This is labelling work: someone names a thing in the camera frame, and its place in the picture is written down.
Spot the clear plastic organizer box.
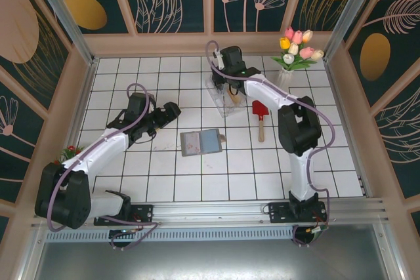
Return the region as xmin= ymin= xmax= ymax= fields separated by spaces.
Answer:
xmin=205 ymin=76 xmax=246 ymax=119

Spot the grey card holder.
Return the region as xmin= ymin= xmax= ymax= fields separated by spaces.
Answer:
xmin=179 ymin=129 xmax=227 ymax=157

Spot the pink flower pattern card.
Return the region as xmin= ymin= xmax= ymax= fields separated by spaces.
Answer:
xmin=182 ymin=131 xmax=201 ymax=156

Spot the light blue card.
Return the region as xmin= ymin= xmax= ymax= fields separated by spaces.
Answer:
xmin=199 ymin=130 xmax=221 ymax=153

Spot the white ribbed vase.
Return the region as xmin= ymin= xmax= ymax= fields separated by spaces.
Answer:
xmin=277 ymin=67 xmax=293 ymax=90

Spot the small red flower plant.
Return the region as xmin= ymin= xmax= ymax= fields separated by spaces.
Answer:
xmin=53 ymin=144 xmax=83 ymax=167

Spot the perforated metal strip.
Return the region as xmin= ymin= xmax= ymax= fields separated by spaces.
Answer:
xmin=44 ymin=228 xmax=296 ymax=242

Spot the grey metal sheet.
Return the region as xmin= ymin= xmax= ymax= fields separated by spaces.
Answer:
xmin=31 ymin=222 xmax=406 ymax=280

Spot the small green circuit board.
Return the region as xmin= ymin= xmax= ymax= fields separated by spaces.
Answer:
xmin=306 ymin=224 xmax=329 ymax=238

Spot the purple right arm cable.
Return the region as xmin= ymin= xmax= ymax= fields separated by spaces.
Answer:
xmin=205 ymin=41 xmax=336 ymax=248

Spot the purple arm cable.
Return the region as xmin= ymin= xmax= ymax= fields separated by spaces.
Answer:
xmin=205 ymin=41 xmax=336 ymax=248
xmin=47 ymin=83 xmax=161 ymax=252

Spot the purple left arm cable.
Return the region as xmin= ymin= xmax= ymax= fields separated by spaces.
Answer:
xmin=47 ymin=83 xmax=161 ymax=252

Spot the red shovel with wooden handle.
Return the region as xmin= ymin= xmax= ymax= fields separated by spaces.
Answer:
xmin=251 ymin=100 xmax=270 ymax=144

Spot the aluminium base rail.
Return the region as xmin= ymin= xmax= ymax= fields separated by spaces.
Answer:
xmin=31 ymin=197 xmax=393 ymax=228

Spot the aluminium frame post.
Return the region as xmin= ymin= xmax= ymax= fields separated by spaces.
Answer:
xmin=27 ymin=0 xmax=96 ymax=66
xmin=323 ymin=0 xmax=377 ymax=62

